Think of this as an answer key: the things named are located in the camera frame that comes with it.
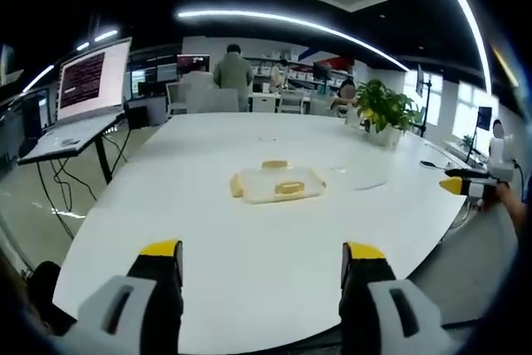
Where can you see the white office chair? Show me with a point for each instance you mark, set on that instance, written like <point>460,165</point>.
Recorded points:
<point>178,99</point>

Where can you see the grey stand table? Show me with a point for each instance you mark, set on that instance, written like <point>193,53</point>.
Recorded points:
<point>68,139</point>

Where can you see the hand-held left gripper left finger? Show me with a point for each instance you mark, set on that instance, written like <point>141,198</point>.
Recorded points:
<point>124,313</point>

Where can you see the black tripod stand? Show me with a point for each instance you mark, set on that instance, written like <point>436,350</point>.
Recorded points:
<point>427,97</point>

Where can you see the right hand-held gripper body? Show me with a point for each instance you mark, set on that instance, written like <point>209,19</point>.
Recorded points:
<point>500,159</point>

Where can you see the curved ceiling light strip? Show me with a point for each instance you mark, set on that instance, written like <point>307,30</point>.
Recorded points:
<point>469,10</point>

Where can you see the small dark monitor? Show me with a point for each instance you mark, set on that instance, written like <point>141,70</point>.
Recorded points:
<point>484,118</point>

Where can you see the dark computer monitor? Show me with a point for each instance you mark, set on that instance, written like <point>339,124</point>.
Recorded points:
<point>193,64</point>

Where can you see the long ceiling light strip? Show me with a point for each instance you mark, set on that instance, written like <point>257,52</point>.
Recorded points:
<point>291,22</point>

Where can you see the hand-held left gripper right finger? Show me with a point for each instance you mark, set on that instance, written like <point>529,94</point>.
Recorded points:
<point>386,313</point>

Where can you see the green potted plant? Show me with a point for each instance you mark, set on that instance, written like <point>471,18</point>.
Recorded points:
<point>384,107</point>

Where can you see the black spoon-shaped tool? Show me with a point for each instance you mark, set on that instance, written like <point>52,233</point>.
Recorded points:
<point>432,165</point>

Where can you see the clear plastic tray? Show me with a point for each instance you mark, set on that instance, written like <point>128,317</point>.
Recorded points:
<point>266,182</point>

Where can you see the person's right hand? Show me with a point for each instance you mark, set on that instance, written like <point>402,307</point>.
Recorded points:
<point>500,197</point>

